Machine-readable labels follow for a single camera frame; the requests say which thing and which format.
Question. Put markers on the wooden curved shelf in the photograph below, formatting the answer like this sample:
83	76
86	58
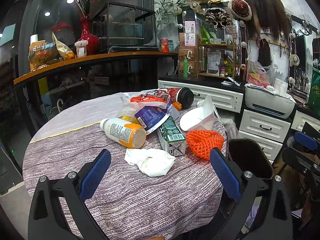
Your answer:
93	59

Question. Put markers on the dark trash bin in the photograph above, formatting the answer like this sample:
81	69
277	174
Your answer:
249	156

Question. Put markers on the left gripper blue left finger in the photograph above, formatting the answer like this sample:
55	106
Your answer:
92	173

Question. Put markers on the green bottle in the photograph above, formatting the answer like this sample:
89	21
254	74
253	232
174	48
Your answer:
185	67

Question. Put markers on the white tissue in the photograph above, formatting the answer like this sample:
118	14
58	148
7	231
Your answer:
151	162

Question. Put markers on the green white milk carton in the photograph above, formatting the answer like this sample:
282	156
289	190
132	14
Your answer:
171	138

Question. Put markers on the purple plastic bag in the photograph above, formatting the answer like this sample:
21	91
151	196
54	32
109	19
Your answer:
172	111

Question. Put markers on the white orange plastic bottle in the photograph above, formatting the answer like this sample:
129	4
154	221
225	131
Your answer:
124	132

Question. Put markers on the green paper bag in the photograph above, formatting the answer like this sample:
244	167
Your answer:
314	96

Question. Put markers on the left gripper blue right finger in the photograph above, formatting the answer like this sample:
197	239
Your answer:
230	182

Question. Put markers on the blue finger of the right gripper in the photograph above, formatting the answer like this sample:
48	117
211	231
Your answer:
306	141

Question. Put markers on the red white snack bag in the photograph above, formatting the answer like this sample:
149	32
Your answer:
155	98

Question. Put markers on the purple woven tablecloth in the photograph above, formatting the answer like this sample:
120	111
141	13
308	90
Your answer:
127	203

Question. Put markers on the red cup black lid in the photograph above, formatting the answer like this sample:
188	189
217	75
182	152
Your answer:
182	95

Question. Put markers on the gold wrapped gift basket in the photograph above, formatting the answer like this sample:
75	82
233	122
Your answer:
41	53

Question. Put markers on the glass display case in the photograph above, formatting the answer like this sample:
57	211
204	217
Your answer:
123	27

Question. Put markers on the white paper bowl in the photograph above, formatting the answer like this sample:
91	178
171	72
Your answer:
202	117

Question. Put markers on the white long drawer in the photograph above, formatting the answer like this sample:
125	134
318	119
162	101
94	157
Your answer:
222	98

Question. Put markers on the red vase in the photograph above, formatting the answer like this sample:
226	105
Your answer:
86	35

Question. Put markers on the small orange peel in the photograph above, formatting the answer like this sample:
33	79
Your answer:
177	105

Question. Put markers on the white printer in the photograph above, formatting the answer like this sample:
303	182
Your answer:
267	101

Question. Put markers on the red tin can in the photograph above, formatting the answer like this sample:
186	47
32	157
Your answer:
164	45

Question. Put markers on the red fur trimmed hat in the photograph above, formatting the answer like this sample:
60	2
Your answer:
240	10

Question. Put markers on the wooden shelf rack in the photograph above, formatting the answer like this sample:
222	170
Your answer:
216	59

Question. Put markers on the orange foam fruit net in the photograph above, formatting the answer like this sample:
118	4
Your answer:
202	142

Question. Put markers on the white drawer cabinet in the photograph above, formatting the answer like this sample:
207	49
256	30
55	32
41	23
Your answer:
267	131

